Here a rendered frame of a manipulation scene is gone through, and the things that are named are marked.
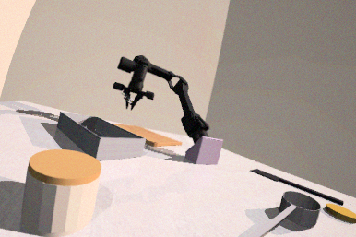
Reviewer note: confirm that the yellow flat disc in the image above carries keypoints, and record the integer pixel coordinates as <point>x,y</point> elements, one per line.
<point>341,212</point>

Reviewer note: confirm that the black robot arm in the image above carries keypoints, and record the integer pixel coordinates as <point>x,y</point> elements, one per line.
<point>194,126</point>

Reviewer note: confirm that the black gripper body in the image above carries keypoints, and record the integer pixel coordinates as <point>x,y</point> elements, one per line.
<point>136,83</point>

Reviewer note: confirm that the grey cylindrical container with tan lid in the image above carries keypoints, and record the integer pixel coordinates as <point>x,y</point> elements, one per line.
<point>60,192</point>

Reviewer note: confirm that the light wooden board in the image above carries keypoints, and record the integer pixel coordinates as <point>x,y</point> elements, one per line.
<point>153,139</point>

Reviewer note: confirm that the grey saucepan with long handle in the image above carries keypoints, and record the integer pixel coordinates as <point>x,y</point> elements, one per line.
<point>296,207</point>

